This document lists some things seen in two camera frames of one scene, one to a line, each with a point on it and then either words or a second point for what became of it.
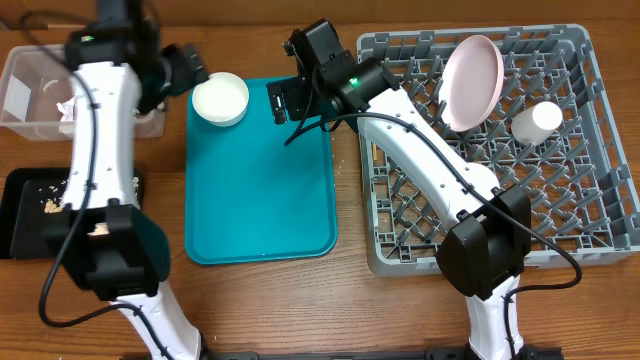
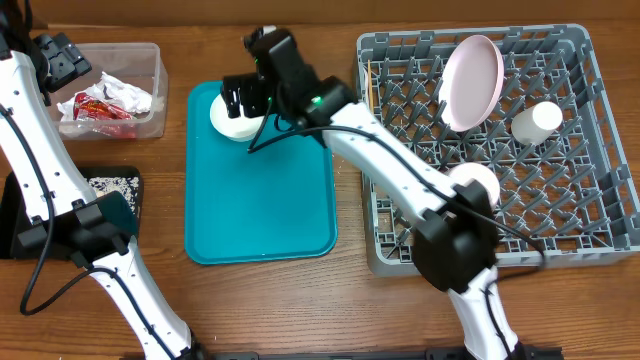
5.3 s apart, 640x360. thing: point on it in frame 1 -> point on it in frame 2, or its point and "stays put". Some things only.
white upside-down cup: (535, 124) stays put
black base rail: (532, 353) stays put
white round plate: (471, 82) stays put
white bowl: (222, 99) -> (241, 129)
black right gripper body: (302, 97) -> (259, 92)
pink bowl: (481, 179) stays put
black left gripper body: (171, 75) -> (66, 61)
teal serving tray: (250, 197) stays put
